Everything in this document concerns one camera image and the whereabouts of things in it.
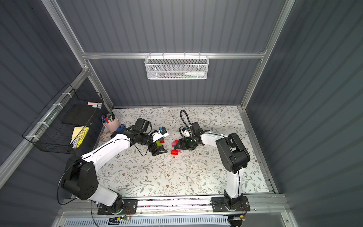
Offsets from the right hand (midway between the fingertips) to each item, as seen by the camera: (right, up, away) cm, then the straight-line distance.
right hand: (181, 147), depth 92 cm
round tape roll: (-55, +6, +10) cm, 56 cm away
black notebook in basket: (-56, +21, -14) cm, 61 cm away
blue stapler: (-45, +12, +11) cm, 48 cm away
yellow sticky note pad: (-45, +11, -30) cm, 55 cm away
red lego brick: (-13, +3, +5) cm, 14 cm away
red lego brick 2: (-3, +3, +7) cm, 8 cm away
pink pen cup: (-49, +17, +4) cm, 52 cm away
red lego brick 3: (-4, -3, -1) cm, 5 cm away
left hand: (-11, +4, -9) cm, 15 cm away
